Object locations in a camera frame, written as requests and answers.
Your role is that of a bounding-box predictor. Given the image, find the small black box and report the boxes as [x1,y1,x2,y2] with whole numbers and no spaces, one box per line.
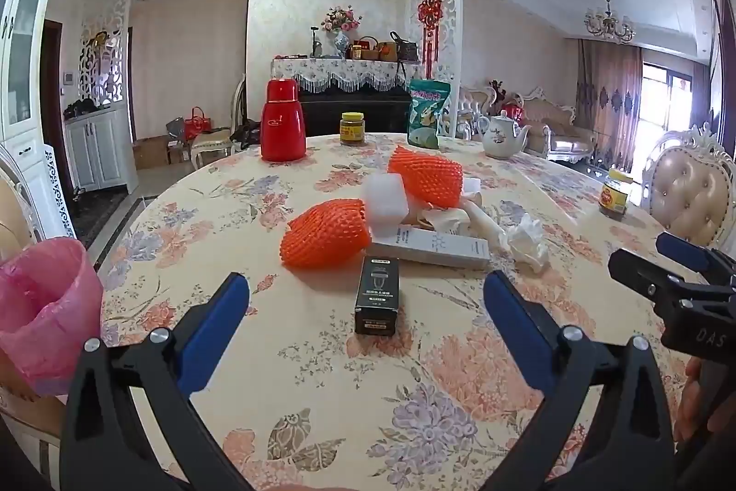
[354,255,400,336]

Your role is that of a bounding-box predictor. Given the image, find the patterned curtains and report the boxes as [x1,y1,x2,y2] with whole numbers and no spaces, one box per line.
[575,39,644,175]

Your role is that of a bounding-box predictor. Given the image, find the white tissue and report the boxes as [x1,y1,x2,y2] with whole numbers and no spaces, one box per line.
[505,215,552,274]

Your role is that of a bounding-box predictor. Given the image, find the yellow lid jar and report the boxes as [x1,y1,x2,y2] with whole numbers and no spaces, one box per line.
[339,111,367,147]

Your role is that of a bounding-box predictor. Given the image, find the red label jar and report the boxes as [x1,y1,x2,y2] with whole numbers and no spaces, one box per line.
[599,169,633,221]

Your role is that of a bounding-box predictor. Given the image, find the pink lined trash bin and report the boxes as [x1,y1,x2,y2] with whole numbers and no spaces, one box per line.
[0,237,104,395]

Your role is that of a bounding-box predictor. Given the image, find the red thermos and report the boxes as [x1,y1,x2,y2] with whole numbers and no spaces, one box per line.
[260,78,307,163]

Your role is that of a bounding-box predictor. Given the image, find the dark wooden door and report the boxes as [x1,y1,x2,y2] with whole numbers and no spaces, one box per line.
[41,20,75,193]

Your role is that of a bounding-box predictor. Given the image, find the white foam block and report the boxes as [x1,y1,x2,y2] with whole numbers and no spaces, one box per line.
[361,173,410,239]

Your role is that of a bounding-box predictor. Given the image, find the cream ornate sofa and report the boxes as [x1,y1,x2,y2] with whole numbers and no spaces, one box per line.
[514,87,596,161]

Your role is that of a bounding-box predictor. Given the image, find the red gift bag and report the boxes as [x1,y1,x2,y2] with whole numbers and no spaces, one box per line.
[185,107,213,138]

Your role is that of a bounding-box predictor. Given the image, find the cream ornate armchair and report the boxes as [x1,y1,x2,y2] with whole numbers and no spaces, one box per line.
[457,84,496,138]

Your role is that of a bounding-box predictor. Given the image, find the dark handbag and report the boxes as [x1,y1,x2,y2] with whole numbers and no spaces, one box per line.
[390,31,420,62]

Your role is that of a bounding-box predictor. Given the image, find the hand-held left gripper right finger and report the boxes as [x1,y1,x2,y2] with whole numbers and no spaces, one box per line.
[483,269,675,491]

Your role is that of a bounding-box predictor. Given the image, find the orange foam net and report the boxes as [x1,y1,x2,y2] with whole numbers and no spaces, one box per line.
[280,199,372,270]
[387,144,464,209]

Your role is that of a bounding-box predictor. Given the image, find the floral lace piano cover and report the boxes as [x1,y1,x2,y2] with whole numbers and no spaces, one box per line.
[271,57,423,95]

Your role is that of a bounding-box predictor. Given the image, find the person's right hand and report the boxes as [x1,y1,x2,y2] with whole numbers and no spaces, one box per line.
[674,358,705,444]

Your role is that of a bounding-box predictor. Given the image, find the long white box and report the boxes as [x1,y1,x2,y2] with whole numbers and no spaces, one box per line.
[371,225,491,270]

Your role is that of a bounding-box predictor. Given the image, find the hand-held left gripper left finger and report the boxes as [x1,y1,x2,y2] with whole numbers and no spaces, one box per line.
[59,271,252,491]

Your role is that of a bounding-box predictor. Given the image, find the white blue printed carton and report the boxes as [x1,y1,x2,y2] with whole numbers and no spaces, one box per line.
[35,144,78,242]

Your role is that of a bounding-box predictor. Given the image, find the flat brown cardboard box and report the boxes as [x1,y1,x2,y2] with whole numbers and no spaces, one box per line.
[0,347,67,437]

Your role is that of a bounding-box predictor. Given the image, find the cream wooden side chair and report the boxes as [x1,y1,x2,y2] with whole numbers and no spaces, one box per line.
[191,75,247,168]

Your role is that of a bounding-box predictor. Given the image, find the dark patterned rug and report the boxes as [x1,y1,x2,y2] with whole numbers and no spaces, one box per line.
[69,186,133,244]

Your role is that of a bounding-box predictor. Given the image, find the floral tablecloth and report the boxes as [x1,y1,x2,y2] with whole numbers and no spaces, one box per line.
[98,131,736,491]

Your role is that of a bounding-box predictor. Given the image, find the white teapot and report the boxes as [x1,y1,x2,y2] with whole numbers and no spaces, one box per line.
[477,110,533,160]

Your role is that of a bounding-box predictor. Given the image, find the chandelier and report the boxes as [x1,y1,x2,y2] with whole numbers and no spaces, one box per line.
[583,0,636,44]

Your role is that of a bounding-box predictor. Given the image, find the large cardboard box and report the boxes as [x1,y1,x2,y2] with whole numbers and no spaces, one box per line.
[133,135,173,171]

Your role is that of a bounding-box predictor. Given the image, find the white shoe cabinet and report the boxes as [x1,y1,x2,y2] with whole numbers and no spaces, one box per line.
[64,107,139,193]

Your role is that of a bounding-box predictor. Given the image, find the white glass door cabinet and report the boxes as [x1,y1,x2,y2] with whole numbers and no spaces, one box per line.
[0,0,75,239]

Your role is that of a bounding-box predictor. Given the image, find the red Chinese knot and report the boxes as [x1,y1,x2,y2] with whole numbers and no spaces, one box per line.
[418,0,443,72]

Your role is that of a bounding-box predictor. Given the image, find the black piano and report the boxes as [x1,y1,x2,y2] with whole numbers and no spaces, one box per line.
[296,88,415,135]

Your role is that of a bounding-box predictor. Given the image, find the black bags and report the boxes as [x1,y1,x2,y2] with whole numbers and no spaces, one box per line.
[63,98,110,119]

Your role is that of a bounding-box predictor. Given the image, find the green snack bag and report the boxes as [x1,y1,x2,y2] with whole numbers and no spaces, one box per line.
[407,79,452,150]

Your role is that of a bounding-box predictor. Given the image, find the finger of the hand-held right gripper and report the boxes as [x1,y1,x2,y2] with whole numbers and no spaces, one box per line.
[608,248,712,310]
[656,231,736,292]

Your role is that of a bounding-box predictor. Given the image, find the black clothing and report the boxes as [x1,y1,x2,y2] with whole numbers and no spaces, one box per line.
[230,120,262,150]

